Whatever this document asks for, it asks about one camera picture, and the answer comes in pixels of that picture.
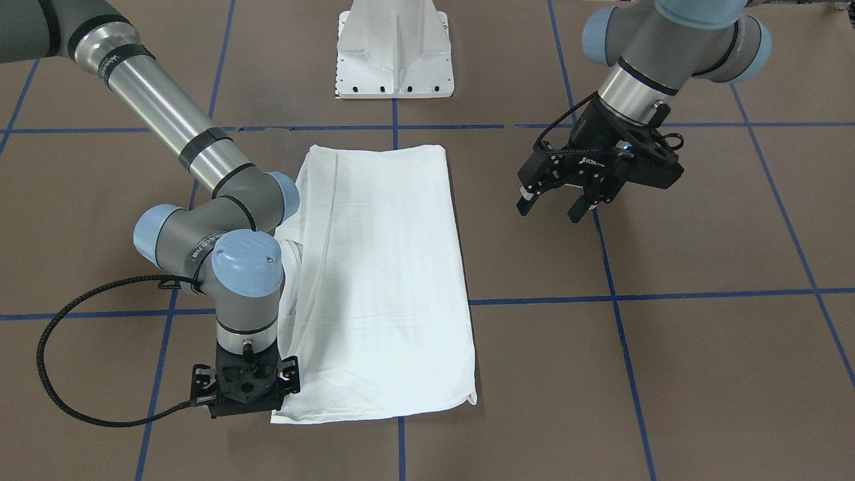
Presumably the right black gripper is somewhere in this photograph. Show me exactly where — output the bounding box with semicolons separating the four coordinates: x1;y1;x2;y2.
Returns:
190;346;301;418

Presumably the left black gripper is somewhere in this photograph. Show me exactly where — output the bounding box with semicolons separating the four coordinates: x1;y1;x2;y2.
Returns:
516;94;685;223

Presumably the white long-sleeve printed shirt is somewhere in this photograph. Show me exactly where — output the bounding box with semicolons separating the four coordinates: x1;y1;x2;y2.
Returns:
270;145;478;424

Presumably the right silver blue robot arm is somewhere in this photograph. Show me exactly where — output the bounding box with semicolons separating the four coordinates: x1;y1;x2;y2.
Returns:
2;1;301;428

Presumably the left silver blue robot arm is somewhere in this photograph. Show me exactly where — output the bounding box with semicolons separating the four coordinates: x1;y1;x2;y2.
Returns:
516;1;773;223

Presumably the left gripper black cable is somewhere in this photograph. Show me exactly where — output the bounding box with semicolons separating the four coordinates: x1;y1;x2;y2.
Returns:
533;90;599;158

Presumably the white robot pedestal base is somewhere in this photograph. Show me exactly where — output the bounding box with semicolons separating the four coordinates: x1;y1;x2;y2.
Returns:
334;1;455;100

